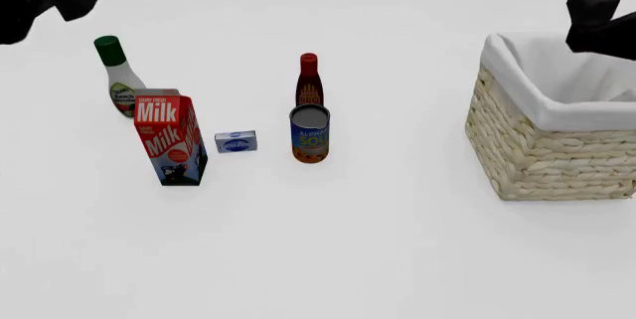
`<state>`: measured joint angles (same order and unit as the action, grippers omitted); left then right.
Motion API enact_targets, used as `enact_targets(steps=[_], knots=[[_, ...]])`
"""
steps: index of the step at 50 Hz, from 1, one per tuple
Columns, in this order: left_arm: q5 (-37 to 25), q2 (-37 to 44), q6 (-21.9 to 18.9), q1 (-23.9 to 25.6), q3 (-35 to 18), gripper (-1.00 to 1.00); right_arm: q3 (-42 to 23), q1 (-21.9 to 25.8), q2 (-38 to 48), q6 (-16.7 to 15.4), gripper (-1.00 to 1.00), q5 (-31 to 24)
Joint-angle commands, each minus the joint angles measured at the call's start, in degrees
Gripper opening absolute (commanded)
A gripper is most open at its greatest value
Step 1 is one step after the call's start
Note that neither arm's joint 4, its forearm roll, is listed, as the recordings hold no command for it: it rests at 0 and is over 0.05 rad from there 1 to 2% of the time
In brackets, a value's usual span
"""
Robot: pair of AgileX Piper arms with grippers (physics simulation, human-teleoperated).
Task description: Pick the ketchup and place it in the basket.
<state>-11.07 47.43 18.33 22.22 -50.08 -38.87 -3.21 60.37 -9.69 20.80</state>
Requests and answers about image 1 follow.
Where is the woven wicker basket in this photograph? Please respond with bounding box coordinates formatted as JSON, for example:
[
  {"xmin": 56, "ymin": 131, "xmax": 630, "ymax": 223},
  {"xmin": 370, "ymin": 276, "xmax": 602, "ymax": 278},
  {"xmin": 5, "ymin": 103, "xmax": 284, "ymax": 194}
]
[{"xmin": 464, "ymin": 31, "xmax": 636, "ymax": 203}]

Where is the white cloth basket liner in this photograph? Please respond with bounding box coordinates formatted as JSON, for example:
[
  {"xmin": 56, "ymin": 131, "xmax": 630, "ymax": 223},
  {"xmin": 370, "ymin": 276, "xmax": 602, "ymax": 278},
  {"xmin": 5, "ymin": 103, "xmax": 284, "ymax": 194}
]
[{"xmin": 479, "ymin": 31, "xmax": 636, "ymax": 132}]

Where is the alphabet soup tin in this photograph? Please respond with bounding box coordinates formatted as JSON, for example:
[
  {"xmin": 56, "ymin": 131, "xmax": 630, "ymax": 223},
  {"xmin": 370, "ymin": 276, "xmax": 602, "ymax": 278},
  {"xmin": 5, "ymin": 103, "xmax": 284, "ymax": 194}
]
[{"xmin": 289, "ymin": 103, "xmax": 332, "ymax": 164}]

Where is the red BBQ sauce bottle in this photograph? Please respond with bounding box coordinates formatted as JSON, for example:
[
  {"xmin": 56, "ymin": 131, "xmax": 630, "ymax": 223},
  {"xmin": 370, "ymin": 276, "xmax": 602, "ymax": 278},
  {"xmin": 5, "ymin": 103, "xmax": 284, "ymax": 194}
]
[{"xmin": 295, "ymin": 52, "xmax": 325, "ymax": 109}]

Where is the small blue-white box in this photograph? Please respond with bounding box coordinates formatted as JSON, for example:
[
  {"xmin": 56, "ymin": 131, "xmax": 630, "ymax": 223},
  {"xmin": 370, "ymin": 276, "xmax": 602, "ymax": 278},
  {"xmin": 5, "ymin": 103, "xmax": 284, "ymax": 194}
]
[{"xmin": 214, "ymin": 129, "xmax": 258, "ymax": 155}]

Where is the red milk carton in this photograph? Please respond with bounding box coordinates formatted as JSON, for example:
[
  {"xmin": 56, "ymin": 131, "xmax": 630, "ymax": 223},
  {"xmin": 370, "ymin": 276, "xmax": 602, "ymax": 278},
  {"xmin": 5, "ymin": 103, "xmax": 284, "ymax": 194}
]
[{"xmin": 132, "ymin": 87, "xmax": 210, "ymax": 188}]

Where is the ranch dressing bottle green cap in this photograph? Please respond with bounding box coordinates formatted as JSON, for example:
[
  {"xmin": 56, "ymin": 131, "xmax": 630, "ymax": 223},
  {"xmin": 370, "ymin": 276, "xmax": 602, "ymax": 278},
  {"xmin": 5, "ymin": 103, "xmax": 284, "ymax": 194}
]
[{"xmin": 93, "ymin": 35, "xmax": 148, "ymax": 119}]

